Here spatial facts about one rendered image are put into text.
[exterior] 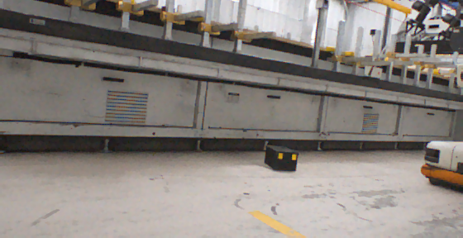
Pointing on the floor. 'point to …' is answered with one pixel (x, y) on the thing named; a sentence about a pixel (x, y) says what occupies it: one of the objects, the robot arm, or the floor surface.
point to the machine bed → (188, 97)
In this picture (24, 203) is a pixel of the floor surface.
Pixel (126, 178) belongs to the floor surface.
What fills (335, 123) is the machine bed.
